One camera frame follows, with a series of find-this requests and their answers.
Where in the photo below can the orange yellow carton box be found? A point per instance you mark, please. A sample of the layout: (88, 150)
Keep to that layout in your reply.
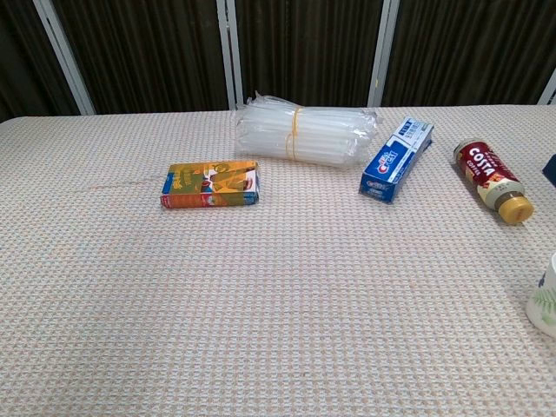
(208, 182)

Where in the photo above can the white screen frame post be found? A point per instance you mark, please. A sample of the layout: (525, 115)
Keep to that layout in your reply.
(382, 56)
(230, 65)
(549, 93)
(65, 61)

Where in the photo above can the yellow rubber band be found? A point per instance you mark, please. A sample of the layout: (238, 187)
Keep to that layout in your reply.
(296, 126)

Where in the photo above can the beige woven tablecloth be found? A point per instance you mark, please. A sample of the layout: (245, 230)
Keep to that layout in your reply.
(278, 304)

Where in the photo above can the blue toothpaste box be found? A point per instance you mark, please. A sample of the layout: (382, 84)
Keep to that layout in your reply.
(391, 165)

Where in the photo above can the dark blue box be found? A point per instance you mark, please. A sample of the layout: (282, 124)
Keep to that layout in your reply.
(551, 171)

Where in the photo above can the Costa coffee bottle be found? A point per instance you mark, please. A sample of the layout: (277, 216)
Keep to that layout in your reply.
(486, 171)

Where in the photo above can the dark pleated screen panel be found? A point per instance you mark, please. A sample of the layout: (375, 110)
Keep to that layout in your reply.
(152, 52)
(304, 43)
(469, 43)
(21, 65)

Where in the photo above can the white paper cup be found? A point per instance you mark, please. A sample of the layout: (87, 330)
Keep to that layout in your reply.
(545, 299)

